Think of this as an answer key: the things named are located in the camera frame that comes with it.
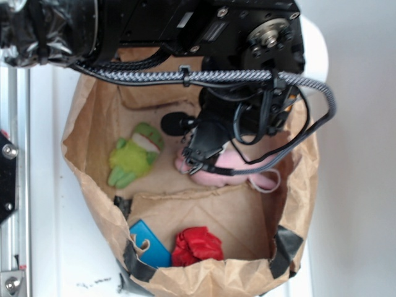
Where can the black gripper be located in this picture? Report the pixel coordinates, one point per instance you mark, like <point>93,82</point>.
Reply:
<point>245,114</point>

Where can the pink plush bunny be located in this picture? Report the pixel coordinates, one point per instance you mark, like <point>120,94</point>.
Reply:
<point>231,159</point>

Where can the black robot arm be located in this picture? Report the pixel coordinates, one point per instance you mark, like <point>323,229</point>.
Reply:
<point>246,56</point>

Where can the green plush frog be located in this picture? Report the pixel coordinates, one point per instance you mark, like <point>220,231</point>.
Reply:
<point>134,157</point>

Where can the brown paper bag bin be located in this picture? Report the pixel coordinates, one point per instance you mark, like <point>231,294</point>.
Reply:
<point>263,235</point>

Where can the red crumpled paper ball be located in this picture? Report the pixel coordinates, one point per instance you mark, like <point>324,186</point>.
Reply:
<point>196,244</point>

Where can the blue plastic block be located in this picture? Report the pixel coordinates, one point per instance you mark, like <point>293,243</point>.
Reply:
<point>154,253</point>

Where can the black mounting plate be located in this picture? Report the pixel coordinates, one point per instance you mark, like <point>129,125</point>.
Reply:
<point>8,177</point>

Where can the aluminium frame rail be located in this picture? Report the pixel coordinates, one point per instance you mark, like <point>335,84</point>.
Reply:
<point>16,268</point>

